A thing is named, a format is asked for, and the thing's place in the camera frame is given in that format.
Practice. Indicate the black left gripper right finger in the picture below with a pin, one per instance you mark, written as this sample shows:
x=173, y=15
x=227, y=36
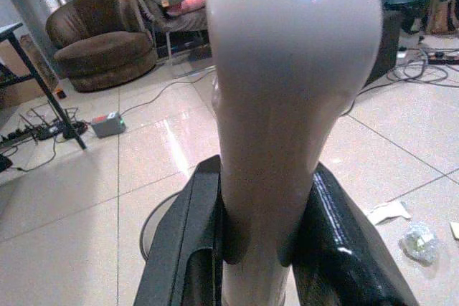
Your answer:
x=344, y=241

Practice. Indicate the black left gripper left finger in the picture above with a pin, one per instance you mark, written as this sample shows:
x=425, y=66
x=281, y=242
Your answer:
x=179, y=234

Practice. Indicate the crumpled white paper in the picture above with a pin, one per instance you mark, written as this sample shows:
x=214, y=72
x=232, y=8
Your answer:
x=389, y=211

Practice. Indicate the crumpled clear plastic wrapper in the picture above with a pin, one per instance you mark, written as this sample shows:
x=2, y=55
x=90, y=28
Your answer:
x=419, y=243

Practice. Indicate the yellow paper scrap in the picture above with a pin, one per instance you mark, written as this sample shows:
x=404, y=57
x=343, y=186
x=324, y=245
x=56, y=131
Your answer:
x=454, y=230

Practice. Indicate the grey box with red button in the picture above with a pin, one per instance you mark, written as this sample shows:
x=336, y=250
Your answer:
x=108, y=125

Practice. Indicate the black power strip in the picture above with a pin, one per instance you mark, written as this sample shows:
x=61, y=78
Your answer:
x=21, y=134

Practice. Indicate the black cabinet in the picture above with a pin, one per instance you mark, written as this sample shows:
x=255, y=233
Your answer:
x=382, y=51

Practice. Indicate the grey daybed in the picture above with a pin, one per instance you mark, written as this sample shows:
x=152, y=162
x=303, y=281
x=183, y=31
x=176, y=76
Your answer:
x=179, y=26

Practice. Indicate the brown round armchair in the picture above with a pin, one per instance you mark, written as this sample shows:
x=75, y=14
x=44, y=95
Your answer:
x=100, y=41

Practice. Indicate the black metal table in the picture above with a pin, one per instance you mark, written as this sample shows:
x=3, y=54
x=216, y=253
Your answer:
x=39, y=76

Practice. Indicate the pink cushion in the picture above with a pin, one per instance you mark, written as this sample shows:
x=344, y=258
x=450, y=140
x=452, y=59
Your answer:
x=191, y=2

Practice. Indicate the cardboard box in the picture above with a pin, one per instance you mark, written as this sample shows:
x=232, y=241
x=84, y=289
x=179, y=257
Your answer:
x=16, y=66

